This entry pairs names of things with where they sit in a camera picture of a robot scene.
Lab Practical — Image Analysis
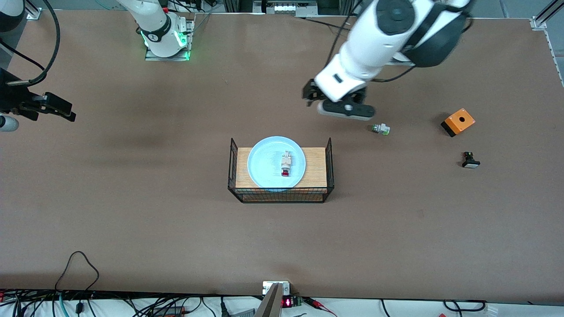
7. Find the red push button switch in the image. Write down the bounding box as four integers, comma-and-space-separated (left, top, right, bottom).
280, 150, 293, 178

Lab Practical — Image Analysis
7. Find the light blue round plate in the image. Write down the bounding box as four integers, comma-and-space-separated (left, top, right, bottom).
247, 136, 307, 193

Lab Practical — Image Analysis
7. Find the black square push button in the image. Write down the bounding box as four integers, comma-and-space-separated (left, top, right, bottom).
461, 151, 481, 170

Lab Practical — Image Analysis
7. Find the wooden board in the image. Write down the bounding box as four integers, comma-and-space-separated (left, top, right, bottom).
236, 147, 328, 189

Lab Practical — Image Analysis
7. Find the grey device with sockets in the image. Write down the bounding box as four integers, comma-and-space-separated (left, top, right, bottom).
252, 0, 319, 17

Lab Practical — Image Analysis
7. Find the red clip lead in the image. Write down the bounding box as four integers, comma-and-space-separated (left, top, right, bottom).
306, 298, 338, 317

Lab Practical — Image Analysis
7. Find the grey metal beam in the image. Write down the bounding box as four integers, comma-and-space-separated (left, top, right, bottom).
255, 283, 283, 317

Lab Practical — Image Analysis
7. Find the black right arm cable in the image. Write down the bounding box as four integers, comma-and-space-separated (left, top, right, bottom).
4, 0, 61, 87

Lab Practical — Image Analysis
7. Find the black cable lying on table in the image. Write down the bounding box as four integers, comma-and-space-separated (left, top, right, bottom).
296, 16, 354, 32

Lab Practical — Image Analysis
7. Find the orange button enclosure box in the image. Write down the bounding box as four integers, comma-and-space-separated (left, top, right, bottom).
441, 108, 476, 138

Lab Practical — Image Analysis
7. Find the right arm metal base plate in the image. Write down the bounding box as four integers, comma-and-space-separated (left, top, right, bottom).
145, 18, 195, 62

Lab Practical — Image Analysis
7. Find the black wire basket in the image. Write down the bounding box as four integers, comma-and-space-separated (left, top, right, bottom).
227, 137, 335, 204

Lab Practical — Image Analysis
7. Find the black looped cable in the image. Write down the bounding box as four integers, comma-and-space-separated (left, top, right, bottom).
55, 251, 100, 292

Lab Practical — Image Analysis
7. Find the silver camera mount bracket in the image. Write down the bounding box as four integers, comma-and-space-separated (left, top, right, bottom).
263, 281, 291, 296

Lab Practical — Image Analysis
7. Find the thin black coiled cable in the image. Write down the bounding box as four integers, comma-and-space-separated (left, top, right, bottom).
442, 299, 488, 313

